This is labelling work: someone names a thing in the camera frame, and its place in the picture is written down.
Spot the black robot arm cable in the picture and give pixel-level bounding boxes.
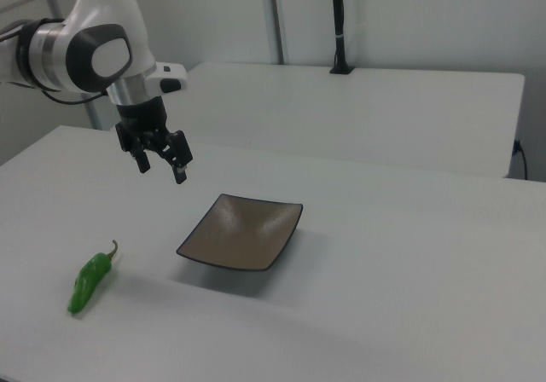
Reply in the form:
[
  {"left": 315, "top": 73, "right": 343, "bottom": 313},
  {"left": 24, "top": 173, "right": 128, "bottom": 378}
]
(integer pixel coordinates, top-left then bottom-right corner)
[{"left": 0, "top": 23, "right": 110, "bottom": 106}]

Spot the grey vertical frame post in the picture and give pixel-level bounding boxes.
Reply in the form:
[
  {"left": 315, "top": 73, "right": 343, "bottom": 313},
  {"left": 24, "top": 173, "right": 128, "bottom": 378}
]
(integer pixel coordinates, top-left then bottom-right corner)
[{"left": 266, "top": 0, "right": 286, "bottom": 66}]

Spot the black camera stand pole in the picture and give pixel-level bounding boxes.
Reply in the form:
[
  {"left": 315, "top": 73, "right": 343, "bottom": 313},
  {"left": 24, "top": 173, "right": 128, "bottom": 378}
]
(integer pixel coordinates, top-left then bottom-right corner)
[{"left": 328, "top": 0, "right": 356, "bottom": 76}]

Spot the green chili pepper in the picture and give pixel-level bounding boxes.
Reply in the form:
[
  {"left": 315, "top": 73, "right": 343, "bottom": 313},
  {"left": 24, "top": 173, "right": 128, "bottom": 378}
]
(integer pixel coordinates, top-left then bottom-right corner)
[{"left": 67, "top": 239, "right": 119, "bottom": 315}]

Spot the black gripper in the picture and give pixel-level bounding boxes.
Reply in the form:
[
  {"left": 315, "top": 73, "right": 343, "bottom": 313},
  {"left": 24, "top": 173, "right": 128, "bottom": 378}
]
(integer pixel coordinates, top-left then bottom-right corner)
[{"left": 114, "top": 95, "right": 195, "bottom": 186}]

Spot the black power cable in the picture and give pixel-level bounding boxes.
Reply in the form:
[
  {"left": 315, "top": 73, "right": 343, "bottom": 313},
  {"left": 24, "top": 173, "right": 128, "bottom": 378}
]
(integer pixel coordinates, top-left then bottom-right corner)
[{"left": 513, "top": 138, "right": 529, "bottom": 182}]

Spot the square brown ceramic plate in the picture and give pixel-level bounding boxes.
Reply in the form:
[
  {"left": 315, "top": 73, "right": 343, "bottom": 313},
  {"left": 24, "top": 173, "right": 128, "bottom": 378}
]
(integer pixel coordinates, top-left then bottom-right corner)
[{"left": 175, "top": 193, "right": 305, "bottom": 272}]

